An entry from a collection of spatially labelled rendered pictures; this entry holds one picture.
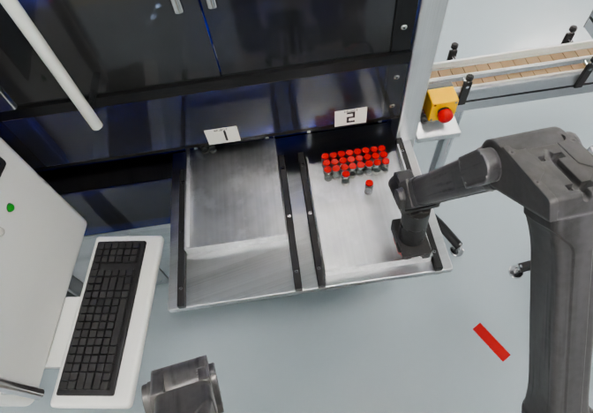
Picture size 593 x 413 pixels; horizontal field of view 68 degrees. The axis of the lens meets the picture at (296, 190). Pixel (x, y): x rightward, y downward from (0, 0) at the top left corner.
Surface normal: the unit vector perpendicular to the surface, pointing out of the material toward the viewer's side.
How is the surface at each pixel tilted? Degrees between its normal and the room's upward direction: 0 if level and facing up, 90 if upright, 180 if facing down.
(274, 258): 0
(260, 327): 0
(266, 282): 0
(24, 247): 90
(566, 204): 52
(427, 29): 90
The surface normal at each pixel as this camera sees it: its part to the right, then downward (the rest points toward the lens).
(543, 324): -0.97, 0.22
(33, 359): 1.00, -0.03
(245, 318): -0.07, -0.52
